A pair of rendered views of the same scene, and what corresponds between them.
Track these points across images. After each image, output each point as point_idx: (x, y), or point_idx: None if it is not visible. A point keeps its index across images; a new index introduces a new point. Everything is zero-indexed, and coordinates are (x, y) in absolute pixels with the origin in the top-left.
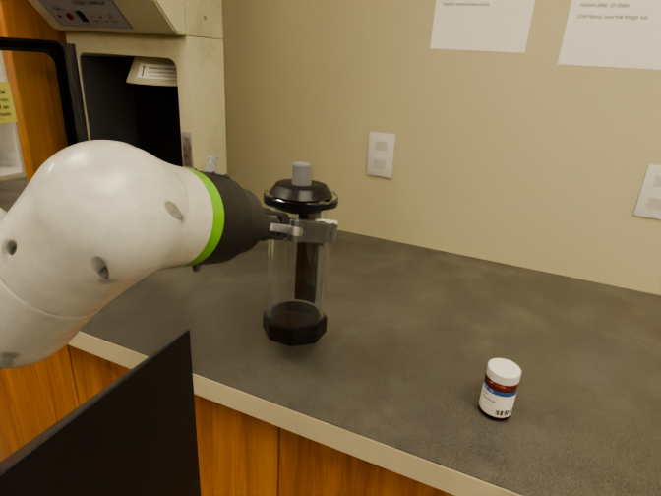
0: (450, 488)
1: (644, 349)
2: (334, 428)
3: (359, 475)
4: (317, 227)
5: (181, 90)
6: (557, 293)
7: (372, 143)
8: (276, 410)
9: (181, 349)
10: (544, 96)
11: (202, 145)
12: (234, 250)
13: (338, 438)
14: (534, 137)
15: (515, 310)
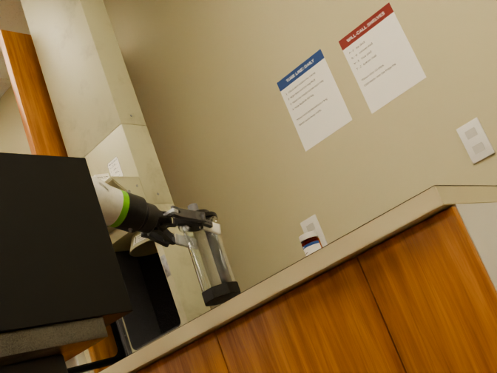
0: (278, 287)
1: None
2: (228, 302)
3: (260, 336)
4: (188, 211)
5: None
6: None
7: (305, 229)
8: (204, 318)
9: (83, 160)
10: (377, 134)
11: (174, 261)
12: (140, 214)
13: (231, 306)
14: (388, 159)
15: None
